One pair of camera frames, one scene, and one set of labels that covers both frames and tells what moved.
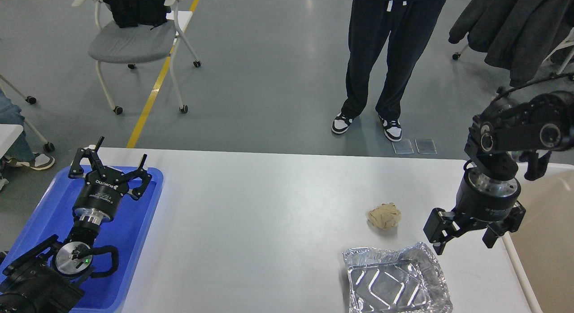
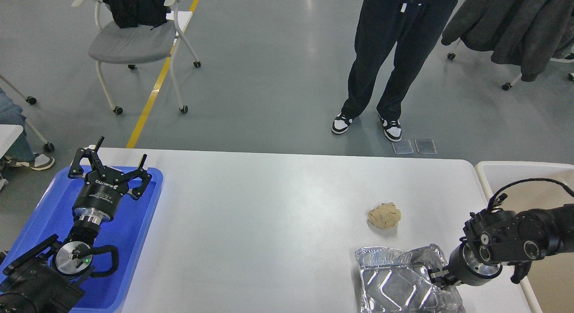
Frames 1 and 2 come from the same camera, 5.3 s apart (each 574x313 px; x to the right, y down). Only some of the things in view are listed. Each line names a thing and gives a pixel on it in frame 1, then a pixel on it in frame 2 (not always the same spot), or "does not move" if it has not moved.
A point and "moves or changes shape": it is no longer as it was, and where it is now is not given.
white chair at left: [48, 146] does not move
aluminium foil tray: [409, 280] moves or changes shape
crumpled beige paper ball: [386, 215] does not move
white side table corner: [9, 133] does not move
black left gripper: [100, 196] does not move
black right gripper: [482, 197] to [460, 271]
